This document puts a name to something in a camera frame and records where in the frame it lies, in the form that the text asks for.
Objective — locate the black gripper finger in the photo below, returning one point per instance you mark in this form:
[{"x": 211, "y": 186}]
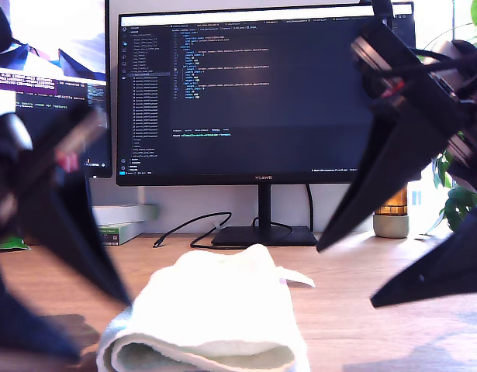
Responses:
[
  {"x": 75, "y": 217},
  {"x": 25, "y": 325},
  {"x": 397, "y": 155},
  {"x": 455, "y": 267}
]

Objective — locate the black monitor with purple terminal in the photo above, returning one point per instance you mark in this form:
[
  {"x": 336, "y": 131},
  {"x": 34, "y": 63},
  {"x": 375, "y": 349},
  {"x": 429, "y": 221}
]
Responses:
[{"x": 48, "y": 38}]

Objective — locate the black monitor stand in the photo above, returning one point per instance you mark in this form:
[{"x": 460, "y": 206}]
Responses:
[{"x": 264, "y": 232}]

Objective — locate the amber bottle in green cup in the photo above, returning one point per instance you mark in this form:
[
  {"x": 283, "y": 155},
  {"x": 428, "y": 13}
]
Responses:
[{"x": 391, "y": 228}]

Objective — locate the small white blue-barred device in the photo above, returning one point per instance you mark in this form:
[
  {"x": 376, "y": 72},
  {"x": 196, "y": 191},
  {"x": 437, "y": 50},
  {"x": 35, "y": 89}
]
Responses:
[{"x": 416, "y": 197}]

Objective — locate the green pouch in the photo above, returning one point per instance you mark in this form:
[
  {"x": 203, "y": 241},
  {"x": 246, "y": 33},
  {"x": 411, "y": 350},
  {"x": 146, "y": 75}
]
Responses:
[{"x": 13, "y": 244}]

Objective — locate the pastel checked tea towel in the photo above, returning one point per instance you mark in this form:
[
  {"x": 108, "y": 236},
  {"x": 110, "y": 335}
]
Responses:
[{"x": 215, "y": 302}]

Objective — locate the green and white box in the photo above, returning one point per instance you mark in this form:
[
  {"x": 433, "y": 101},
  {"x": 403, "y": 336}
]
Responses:
[{"x": 118, "y": 232}]

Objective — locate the green leafy houseplant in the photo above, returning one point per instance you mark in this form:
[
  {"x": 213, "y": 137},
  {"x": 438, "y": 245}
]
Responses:
[{"x": 461, "y": 209}]

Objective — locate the long white box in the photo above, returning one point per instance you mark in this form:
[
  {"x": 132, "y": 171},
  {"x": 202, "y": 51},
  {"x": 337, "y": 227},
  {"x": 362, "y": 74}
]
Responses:
[{"x": 122, "y": 213}]

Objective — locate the black Huawei monitor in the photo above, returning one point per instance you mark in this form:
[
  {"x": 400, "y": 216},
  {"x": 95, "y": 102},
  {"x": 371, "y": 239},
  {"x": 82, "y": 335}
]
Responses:
[{"x": 242, "y": 116}]

